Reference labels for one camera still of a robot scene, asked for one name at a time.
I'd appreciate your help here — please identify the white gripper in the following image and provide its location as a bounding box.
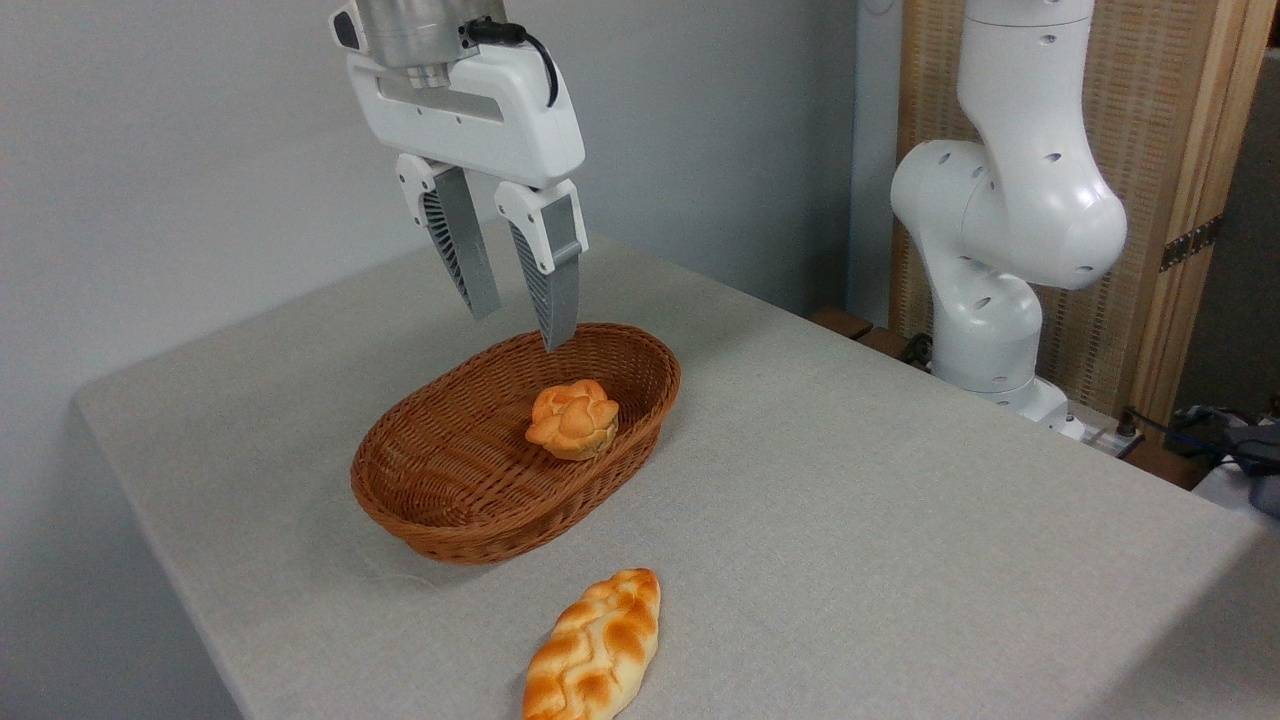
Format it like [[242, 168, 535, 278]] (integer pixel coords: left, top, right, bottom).
[[345, 42, 589, 352]]

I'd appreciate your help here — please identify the round knotted bread roll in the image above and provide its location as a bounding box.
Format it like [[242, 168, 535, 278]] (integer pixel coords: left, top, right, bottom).
[[525, 379, 621, 462]]

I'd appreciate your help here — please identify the long braided bread loaf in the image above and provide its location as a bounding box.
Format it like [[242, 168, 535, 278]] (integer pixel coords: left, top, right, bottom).
[[522, 568, 662, 720]]

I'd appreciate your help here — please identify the brown wicker basket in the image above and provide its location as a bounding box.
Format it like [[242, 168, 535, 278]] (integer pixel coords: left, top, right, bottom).
[[350, 322, 682, 567]]

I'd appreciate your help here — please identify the wooden rattan screen panel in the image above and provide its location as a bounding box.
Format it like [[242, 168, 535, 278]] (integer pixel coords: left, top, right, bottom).
[[889, 0, 1280, 433]]

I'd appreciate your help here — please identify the metal screen hinge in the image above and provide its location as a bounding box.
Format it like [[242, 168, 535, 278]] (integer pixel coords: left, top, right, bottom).
[[1159, 214, 1224, 274]]

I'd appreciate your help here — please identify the dark grey cloth bundle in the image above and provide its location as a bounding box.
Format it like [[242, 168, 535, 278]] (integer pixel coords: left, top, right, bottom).
[[1175, 398, 1280, 519]]

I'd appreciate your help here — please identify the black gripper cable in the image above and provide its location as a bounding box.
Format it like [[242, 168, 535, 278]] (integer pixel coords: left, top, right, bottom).
[[460, 18, 561, 109]]

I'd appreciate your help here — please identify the black cable with plug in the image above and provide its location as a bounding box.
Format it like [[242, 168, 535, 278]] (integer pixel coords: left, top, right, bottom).
[[1113, 405, 1280, 471]]

